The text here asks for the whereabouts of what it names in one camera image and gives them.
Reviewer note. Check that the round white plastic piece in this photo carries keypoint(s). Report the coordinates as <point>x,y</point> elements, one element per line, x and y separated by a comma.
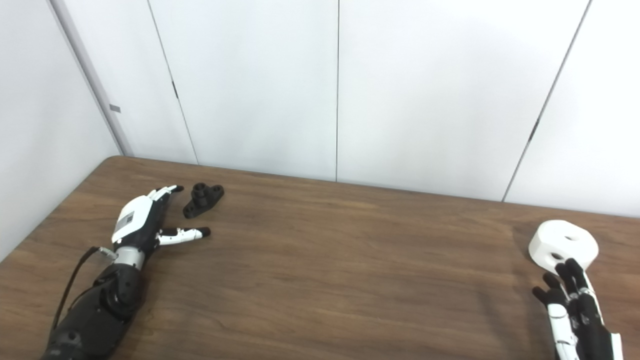
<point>550,240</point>

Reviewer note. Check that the grey wall corner strip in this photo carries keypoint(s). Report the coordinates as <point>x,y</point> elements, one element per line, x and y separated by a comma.
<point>86,65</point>

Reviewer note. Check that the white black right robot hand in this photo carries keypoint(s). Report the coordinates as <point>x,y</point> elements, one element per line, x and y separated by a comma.
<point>585,312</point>

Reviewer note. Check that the black plastic holder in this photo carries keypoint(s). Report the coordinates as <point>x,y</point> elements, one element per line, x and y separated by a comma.
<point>202,201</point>

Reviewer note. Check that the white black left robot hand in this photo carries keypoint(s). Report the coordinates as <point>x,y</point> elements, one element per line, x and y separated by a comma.
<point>135,212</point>

